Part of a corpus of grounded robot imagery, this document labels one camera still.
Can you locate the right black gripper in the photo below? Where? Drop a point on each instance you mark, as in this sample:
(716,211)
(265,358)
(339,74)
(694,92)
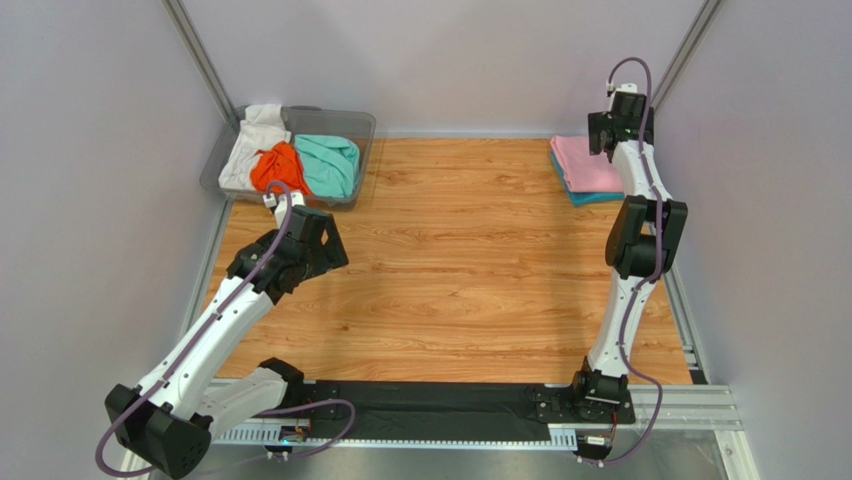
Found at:
(611,141)

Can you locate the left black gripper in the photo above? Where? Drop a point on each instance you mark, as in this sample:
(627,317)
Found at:
(332,253)

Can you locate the pink t shirt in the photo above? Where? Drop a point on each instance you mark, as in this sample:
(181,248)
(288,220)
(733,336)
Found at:
(582,172)

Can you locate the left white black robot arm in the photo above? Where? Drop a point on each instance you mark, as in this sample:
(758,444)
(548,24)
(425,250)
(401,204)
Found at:
(171,416)

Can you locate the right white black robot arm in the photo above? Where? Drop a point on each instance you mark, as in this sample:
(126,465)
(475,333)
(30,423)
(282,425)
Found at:
(640,248)

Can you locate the folded teal t shirt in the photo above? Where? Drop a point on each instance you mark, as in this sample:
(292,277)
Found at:
(579,199)

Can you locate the mint green t shirt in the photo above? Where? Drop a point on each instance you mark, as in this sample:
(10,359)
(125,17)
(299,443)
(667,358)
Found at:
(330,163)

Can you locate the orange t shirt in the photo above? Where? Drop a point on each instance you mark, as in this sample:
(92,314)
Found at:
(280,162)

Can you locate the grey plastic bin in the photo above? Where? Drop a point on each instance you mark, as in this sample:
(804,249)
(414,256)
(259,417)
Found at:
(358,127)

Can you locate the white t shirt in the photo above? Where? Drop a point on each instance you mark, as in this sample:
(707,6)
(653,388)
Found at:
(262,128)

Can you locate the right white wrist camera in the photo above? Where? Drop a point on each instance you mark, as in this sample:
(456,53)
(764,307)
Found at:
(613,88)

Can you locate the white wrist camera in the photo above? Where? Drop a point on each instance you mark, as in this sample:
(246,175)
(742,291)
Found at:
(280,204)
(613,88)

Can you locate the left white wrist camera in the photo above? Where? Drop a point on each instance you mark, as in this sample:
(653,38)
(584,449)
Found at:
(280,204)

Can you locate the aluminium frame rail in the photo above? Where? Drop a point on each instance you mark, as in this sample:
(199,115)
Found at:
(684,408)

